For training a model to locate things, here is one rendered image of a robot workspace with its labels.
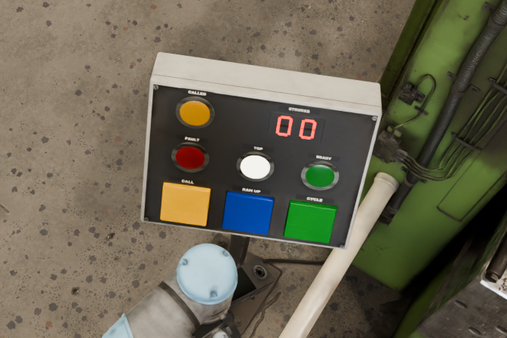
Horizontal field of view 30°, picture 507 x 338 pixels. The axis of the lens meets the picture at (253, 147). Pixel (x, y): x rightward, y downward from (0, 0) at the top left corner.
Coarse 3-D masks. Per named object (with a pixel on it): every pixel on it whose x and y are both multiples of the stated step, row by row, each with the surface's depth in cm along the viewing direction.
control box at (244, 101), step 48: (192, 96) 137; (240, 96) 137; (288, 96) 137; (336, 96) 139; (192, 144) 142; (240, 144) 142; (288, 144) 141; (336, 144) 141; (144, 192) 149; (288, 192) 147; (336, 192) 147; (288, 240) 153; (336, 240) 153
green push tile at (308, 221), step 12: (300, 204) 148; (312, 204) 148; (324, 204) 148; (288, 216) 149; (300, 216) 149; (312, 216) 149; (324, 216) 149; (288, 228) 151; (300, 228) 151; (312, 228) 150; (324, 228) 150; (312, 240) 152; (324, 240) 152
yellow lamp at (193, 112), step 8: (184, 104) 138; (192, 104) 138; (200, 104) 138; (184, 112) 139; (192, 112) 139; (200, 112) 139; (208, 112) 139; (184, 120) 140; (192, 120) 140; (200, 120) 139
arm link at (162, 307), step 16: (160, 288) 119; (144, 304) 118; (160, 304) 118; (176, 304) 118; (128, 320) 117; (144, 320) 117; (160, 320) 117; (176, 320) 117; (192, 320) 118; (112, 336) 116; (128, 336) 116; (144, 336) 116; (160, 336) 116; (176, 336) 116; (192, 336) 119
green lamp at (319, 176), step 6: (312, 168) 144; (318, 168) 143; (324, 168) 143; (306, 174) 144; (312, 174) 144; (318, 174) 144; (324, 174) 144; (330, 174) 144; (312, 180) 145; (318, 180) 145; (324, 180) 145; (330, 180) 145; (318, 186) 146; (324, 186) 146
